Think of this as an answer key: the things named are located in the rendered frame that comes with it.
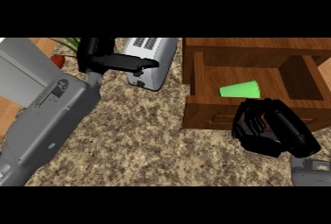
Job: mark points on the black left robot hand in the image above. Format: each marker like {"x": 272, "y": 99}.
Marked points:
{"x": 96, "y": 57}

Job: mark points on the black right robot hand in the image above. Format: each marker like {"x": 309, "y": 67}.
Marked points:
{"x": 287, "y": 131}

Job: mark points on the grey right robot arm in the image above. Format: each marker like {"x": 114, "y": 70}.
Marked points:
{"x": 310, "y": 172}

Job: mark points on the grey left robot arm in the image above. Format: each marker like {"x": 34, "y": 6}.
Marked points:
{"x": 47, "y": 122}

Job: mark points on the green cup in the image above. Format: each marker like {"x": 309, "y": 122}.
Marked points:
{"x": 241, "y": 89}

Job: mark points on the brown wooden drawer front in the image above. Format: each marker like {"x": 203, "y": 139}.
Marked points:
{"x": 207, "y": 112}

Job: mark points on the brown wooden drawer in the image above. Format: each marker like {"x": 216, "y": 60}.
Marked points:
{"x": 207, "y": 112}
{"x": 214, "y": 77}

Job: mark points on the potted plant with red pot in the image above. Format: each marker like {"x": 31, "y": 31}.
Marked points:
{"x": 58, "y": 60}

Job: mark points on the silver toaster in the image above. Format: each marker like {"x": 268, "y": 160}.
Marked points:
{"x": 155, "y": 65}

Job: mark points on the brown wooden cabinet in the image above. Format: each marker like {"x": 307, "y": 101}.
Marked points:
{"x": 254, "y": 45}

